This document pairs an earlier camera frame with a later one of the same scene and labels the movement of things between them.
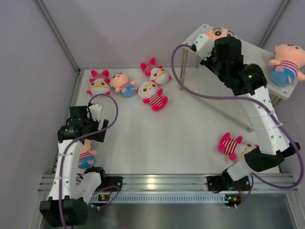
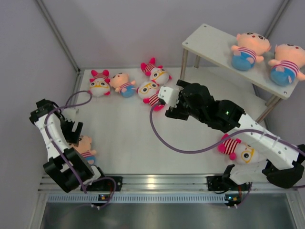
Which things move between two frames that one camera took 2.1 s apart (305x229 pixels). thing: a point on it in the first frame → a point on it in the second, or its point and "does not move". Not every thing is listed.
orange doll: (87, 156) does not move
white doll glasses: (149, 91) does not move
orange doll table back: (120, 82) does not move
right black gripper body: (216, 66) → (194, 113)
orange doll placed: (217, 32) → (250, 48)
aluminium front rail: (275, 182) does not move
